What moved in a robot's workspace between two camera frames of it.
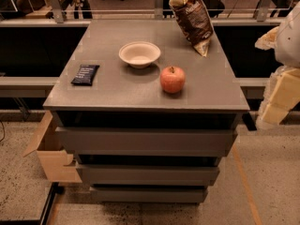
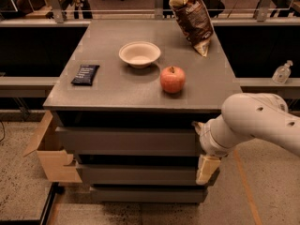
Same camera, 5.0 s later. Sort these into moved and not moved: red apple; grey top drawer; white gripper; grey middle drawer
Moved: white gripper
Not moved: red apple; grey top drawer; grey middle drawer
